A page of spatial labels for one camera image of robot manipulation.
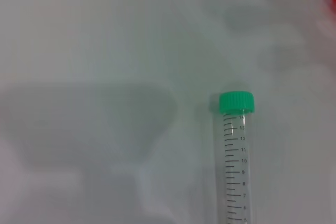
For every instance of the green capped clear test tube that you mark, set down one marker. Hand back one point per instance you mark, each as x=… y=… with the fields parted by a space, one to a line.
x=236 y=100

